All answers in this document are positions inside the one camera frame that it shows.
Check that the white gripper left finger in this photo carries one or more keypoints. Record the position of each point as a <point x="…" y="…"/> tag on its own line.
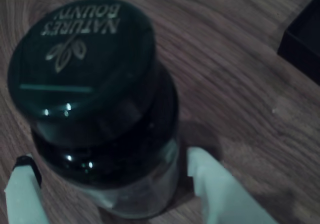
<point x="23" y="199"/>

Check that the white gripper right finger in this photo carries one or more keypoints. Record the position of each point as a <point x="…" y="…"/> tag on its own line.
<point x="222" y="194"/>

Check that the green-capped pill bottle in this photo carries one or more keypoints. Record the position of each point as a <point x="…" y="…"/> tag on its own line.
<point x="95" y="83"/>

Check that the black square open box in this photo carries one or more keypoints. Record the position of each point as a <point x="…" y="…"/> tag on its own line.
<point x="303" y="43"/>

